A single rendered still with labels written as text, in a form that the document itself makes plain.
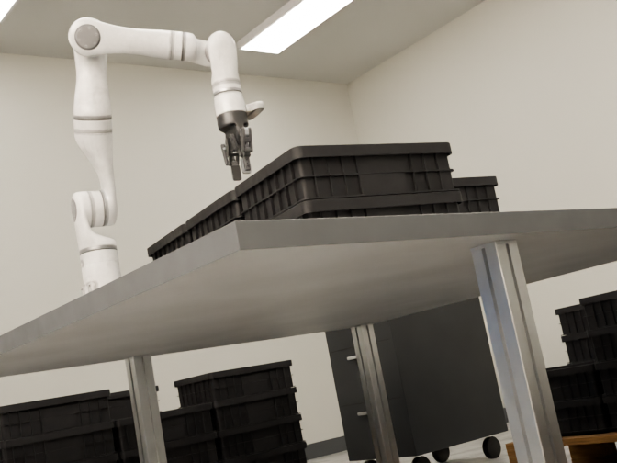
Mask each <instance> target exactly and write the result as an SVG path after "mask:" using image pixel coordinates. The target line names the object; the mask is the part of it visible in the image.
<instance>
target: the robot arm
mask: <svg viewBox="0 0 617 463"><path fill-rule="evenodd" d="M68 39H69V42H70V44H71V46H72V48H73V52H74V58H75V67H76V87H75V94H74V103H73V118H74V120H73V127H74V138H75V140H76V142H77V144H78V146H79V147H80V149H81V150H82V152H83V153H84V155H85V156H86V157H87V159H88V160H89V162H90V163H91V164H92V166H93V167H94V168H95V171H96V173H97V175H98V178H99V181H100V186H101V190H95V191H81V192H76V193H74V194H73V196H72V200H71V207H72V214H73V223H74V228H75V232H76V238H77V243H78V248H79V255H80V260H81V267H82V273H83V280H84V285H83V286H82V287H81V290H82V296H83V295H84V294H86V293H88V292H90V291H92V290H94V289H97V288H100V287H102V286H104V285H105V284H107V283H109V282H111V281H113V280H115V279H117V278H119V277H121V273H120V266H119V260H118V248H117V244H116V241H115V240H114V239H111V238H108V237H105V236H102V235H99V234H97V233H95V232H94V231H92V229H91V228H94V227H105V226H111V225H114V224H115V223H116V220H117V215H118V206H117V196H116V188H115V178H114V169H113V131H112V113H111V104H110V96H109V91H108V85H107V55H108V54H132V55H139V56H146V57H152V58H157V59H165V60H173V61H184V62H192V63H195V64H198V65H202V66H205V67H208V68H211V70H212V77H211V84H212V90H213V96H214V106H215V112H216V117H217V123H218V128H219V131H220V132H223V133H225V144H221V145H220V148H221V150H222V154H223V158H224V162H225V165H226V166H230V169H231V174H232V180H233V181H241V180H242V178H241V169H242V172H243V173H244V174H250V173H251V172H252V167H251V162H250V157H251V152H253V146H252V129H251V127H248V126H249V121H248V120H252V119H254V118H255V117H257V116H258V115H259V114H260V113H261V112H262V111H264V102H262V101H256V102H254V103H251V104H249V105H245V102H244V98H243V95H242V91H241V82H240V78H239V74H238V60H237V50H236V45H235V41H234V39H233V37H232V36H231V35H230V34H229V33H227V32H224V31H217V32H215V33H213V34H212V35H211V36H210V37H209V38H208V41H205V40H198V39H196V37H195V35H194V34H192V33H188V32H182V31H171V30H161V29H139V28H123V27H119V26H114V25H110V24H107V23H104V22H100V21H99V20H97V19H94V18H91V17H83V18H80V19H78V20H76V21H75V22H74V23H73V24H72V25H71V27H70V30H69V33H68ZM247 127H248V128H247ZM233 152H235V153H233ZM234 156H235V157H236V161H235V157H234ZM240 157H241V169H240V166H239V164H240ZM228 158H229V160H228Z"/></svg>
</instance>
